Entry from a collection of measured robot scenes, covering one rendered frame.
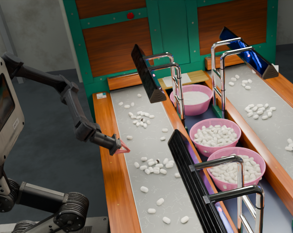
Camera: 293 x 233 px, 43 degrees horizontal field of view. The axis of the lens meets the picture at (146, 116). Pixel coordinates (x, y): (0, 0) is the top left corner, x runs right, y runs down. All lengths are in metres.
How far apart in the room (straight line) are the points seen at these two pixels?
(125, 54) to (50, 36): 2.33
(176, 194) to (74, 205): 0.45
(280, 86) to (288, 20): 2.38
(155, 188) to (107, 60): 1.06
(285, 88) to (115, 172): 1.17
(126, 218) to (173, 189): 0.27
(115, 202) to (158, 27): 1.23
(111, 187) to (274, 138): 0.86
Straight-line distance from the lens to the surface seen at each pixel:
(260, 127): 2.09
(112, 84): 2.49
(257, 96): 2.36
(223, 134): 2.05
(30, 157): 3.51
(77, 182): 3.05
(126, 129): 2.16
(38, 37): 4.77
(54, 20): 4.65
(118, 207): 1.65
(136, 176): 1.82
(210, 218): 1.11
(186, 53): 2.58
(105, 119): 2.25
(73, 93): 1.98
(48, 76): 1.96
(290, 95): 2.34
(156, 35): 2.48
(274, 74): 1.92
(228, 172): 1.79
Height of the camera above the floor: 1.92
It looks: 32 degrees down
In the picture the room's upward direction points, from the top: 9 degrees counter-clockwise
